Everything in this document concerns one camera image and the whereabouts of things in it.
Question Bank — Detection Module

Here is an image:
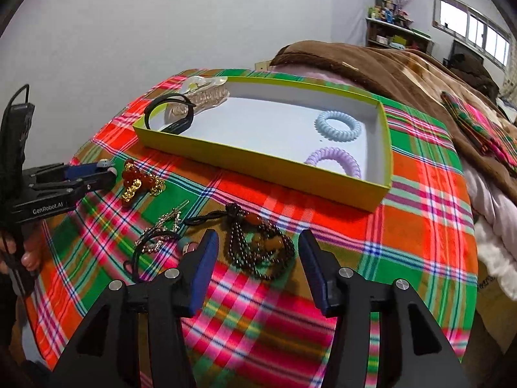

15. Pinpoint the red gold bead ornament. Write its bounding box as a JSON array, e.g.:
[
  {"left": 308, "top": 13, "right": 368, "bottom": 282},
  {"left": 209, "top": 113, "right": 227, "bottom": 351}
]
[{"left": 121, "top": 159, "right": 166, "bottom": 206}]

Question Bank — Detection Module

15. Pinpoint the dark bead bracelet bundle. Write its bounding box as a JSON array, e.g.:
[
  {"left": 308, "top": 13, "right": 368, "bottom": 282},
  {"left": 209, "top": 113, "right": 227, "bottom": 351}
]
[{"left": 183, "top": 202, "right": 297, "bottom": 281}]

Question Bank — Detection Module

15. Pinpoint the black hair tie with charm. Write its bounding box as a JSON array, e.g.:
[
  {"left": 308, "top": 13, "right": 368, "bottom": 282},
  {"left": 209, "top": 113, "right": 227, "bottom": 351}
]
[{"left": 122, "top": 229, "right": 201, "bottom": 284}]

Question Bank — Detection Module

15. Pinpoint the black fitness band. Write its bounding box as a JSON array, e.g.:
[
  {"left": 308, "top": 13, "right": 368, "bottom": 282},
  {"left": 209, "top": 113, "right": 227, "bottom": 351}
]
[{"left": 144, "top": 93, "right": 196, "bottom": 135}]

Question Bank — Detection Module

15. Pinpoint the purple spiral hair tie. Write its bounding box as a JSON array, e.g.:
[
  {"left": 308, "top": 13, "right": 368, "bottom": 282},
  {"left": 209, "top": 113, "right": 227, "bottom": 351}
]
[{"left": 303, "top": 146, "right": 363, "bottom": 180}]

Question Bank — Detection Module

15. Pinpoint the person's left hand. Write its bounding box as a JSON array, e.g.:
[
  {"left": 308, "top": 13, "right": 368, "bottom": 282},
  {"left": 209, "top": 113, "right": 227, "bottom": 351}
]
[{"left": 1, "top": 229, "right": 44, "bottom": 272}]

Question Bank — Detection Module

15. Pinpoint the silver rhinestone hair pin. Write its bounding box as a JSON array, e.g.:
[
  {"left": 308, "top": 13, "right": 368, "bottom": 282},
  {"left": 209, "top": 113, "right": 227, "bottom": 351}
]
[{"left": 135, "top": 200, "right": 189, "bottom": 254}]

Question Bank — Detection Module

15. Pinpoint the colourful plaid tablecloth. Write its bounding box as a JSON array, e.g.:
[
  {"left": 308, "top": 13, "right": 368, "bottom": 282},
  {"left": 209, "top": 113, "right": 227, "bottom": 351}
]
[{"left": 25, "top": 72, "right": 478, "bottom": 387}]

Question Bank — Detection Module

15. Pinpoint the green shallow cardboard box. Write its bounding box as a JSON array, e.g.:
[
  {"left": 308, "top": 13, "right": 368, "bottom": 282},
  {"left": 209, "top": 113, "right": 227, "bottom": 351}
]
[{"left": 133, "top": 74, "right": 393, "bottom": 212}]

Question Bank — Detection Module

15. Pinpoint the translucent beige hair claw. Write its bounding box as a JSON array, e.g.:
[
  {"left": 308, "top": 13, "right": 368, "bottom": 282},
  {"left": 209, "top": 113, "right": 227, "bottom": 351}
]
[{"left": 175, "top": 76, "right": 230, "bottom": 115}]

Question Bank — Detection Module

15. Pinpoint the brown fleece blanket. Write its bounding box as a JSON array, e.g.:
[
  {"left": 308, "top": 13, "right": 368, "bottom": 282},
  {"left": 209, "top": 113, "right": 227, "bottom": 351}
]
[{"left": 270, "top": 40, "right": 516, "bottom": 201}]

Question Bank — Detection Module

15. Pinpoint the folded plaid cloth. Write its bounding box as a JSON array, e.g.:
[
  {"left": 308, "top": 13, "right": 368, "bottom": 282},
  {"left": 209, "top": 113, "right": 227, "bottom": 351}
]
[{"left": 441, "top": 91, "right": 517, "bottom": 177}]

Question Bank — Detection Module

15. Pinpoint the dark wooden shelf unit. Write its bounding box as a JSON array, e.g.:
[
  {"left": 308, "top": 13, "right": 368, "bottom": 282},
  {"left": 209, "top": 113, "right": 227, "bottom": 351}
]
[{"left": 365, "top": 17, "right": 434, "bottom": 55}]

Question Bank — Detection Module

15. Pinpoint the dark jacket on chair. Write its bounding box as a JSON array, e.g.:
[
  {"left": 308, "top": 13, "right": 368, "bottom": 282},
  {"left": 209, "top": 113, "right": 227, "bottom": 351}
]
[{"left": 447, "top": 40, "right": 500, "bottom": 103}]

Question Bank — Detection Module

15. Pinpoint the floral curtain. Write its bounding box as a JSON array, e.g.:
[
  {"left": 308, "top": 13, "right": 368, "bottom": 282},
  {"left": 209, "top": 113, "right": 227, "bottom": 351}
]
[{"left": 500, "top": 35, "right": 517, "bottom": 105}]

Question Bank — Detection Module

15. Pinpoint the barred window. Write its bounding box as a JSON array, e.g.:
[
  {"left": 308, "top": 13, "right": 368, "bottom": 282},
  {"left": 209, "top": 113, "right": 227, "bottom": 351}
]
[{"left": 432, "top": 0, "right": 511, "bottom": 69}]

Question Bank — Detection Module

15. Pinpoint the blue spiral hair tie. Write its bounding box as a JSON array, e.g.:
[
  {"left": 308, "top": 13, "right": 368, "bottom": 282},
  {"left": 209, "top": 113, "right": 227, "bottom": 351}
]
[{"left": 313, "top": 109, "right": 364, "bottom": 143}]

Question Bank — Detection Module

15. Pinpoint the wall power socket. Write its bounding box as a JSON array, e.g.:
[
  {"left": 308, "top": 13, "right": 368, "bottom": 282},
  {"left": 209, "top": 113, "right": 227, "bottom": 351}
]
[{"left": 254, "top": 60, "right": 270, "bottom": 71}]

